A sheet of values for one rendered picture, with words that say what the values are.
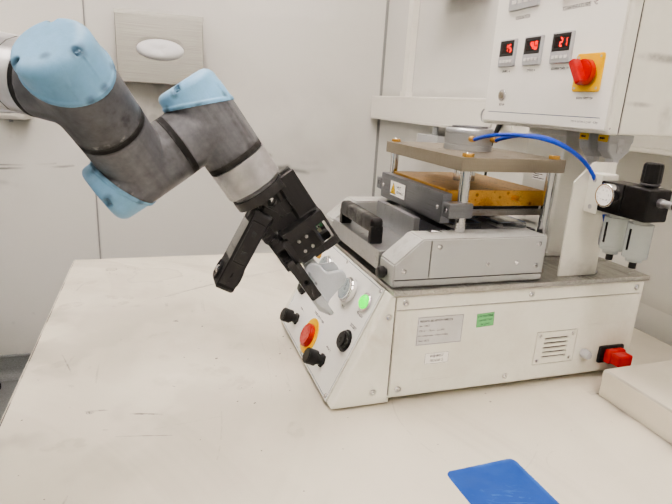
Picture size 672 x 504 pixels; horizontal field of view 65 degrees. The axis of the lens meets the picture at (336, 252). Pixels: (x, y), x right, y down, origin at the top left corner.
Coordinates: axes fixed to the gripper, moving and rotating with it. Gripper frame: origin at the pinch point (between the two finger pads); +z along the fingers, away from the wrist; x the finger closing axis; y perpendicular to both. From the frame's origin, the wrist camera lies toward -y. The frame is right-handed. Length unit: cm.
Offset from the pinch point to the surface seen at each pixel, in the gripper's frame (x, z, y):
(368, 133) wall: 162, 27, 65
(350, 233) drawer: 13.4, -1.5, 11.3
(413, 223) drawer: 4.6, -0.4, 19.2
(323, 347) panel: 5.5, 8.4, -3.3
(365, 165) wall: 162, 38, 57
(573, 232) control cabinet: -3.2, 13.1, 38.4
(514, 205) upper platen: 1.8, 6.0, 34.0
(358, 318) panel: -0.2, 4.6, 3.6
